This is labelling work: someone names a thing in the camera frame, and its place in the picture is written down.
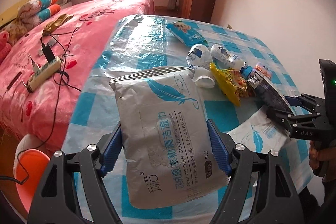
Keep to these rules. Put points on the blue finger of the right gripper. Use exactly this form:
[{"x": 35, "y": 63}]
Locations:
[
  {"x": 308, "y": 102},
  {"x": 293, "y": 122}
]

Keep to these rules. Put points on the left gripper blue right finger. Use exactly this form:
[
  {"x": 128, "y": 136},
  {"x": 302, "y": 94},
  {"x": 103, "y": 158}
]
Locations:
[{"x": 220, "y": 152}]

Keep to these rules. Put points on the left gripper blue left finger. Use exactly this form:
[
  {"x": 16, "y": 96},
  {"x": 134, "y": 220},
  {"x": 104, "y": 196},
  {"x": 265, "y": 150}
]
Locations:
[{"x": 110, "y": 146}]

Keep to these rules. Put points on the grey cleaning wipes pack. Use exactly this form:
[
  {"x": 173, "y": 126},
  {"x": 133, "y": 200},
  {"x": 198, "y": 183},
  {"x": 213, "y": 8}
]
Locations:
[{"x": 165, "y": 138}]

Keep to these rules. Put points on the blue cartoon dog wipes pack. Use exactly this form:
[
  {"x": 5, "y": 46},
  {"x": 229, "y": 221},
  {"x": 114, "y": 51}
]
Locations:
[{"x": 186, "y": 34}]

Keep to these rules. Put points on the dark snack wrapper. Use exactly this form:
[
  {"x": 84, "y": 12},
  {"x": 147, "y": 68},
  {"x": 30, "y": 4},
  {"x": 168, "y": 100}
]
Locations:
[{"x": 268, "y": 93}]

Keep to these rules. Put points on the orange plastic trash bucket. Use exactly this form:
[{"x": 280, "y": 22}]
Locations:
[{"x": 30, "y": 168}]

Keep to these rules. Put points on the person right hand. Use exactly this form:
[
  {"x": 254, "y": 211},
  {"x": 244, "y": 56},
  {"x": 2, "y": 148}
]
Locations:
[{"x": 316, "y": 157}]

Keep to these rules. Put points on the white feather tissue pack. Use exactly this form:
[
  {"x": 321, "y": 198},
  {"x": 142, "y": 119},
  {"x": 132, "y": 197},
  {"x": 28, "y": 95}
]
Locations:
[{"x": 260, "y": 134}]

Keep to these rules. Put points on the blue checkered tablecloth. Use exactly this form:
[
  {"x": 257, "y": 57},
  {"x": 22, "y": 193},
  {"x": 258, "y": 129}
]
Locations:
[{"x": 143, "y": 42}]

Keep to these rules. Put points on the yellow snack wrapper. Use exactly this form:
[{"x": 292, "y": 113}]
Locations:
[{"x": 232, "y": 84}]

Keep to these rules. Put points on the white crushed bottle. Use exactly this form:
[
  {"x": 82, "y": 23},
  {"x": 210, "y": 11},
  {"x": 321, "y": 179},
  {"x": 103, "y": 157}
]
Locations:
[{"x": 227, "y": 58}]

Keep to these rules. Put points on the crumpled white plastic bag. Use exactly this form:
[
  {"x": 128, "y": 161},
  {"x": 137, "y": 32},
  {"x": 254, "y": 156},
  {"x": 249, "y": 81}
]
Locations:
[{"x": 199, "y": 56}]

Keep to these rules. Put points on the pink floral bed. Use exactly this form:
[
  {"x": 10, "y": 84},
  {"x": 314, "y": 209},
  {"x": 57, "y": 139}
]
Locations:
[{"x": 46, "y": 112}]

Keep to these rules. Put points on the white power strip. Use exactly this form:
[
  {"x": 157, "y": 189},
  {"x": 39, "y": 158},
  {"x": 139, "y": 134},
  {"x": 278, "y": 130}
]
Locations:
[{"x": 44, "y": 73}]

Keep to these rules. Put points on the black power adapter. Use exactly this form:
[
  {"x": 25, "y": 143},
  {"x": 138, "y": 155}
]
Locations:
[{"x": 48, "y": 53}]

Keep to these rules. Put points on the black phone on bed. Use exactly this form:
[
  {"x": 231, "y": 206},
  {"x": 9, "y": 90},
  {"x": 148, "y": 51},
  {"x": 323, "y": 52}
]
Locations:
[{"x": 13, "y": 80}]

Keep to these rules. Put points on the olive cloth on bed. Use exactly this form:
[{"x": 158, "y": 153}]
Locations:
[{"x": 54, "y": 25}]

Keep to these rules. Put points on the pink love you blanket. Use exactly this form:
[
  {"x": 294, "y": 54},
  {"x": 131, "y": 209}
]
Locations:
[{"x": 5, "y": 46}]

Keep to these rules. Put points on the rolled floral quilt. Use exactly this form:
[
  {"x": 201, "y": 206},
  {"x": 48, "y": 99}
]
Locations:
[{"x": 35, "y": 12}]

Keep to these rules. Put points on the yellow headboard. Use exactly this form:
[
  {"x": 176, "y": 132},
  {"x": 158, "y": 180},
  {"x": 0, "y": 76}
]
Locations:
[{"x": 11, "y": 13}]

